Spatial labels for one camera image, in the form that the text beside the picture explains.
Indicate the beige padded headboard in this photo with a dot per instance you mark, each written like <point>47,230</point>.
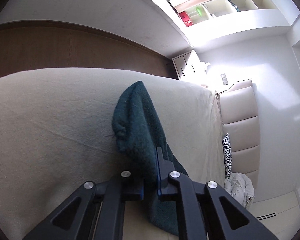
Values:
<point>239,114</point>

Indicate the white wardrobe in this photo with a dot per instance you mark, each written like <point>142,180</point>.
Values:
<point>278,211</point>

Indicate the zebra print pillow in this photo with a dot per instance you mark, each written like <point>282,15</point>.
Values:
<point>227,154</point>

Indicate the red box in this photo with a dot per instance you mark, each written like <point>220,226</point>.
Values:
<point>185,18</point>

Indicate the white bedside cabinet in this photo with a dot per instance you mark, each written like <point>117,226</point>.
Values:
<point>189,67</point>

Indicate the white folded duvet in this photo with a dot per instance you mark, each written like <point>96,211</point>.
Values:
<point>240,187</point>

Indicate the brown wooden bed frame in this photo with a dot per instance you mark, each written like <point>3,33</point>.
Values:
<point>30,45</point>

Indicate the dark green knit sweater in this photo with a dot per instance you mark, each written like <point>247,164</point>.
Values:
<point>138,133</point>

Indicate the beige bed sheet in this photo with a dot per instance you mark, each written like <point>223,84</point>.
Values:
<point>56,133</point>

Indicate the white wall shelf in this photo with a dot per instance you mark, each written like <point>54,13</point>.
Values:
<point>226,17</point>

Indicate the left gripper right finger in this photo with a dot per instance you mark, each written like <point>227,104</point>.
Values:
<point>205,211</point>

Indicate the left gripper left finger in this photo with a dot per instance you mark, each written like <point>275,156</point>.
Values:
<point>93,211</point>

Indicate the green plastic object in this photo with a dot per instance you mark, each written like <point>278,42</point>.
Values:
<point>200,10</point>

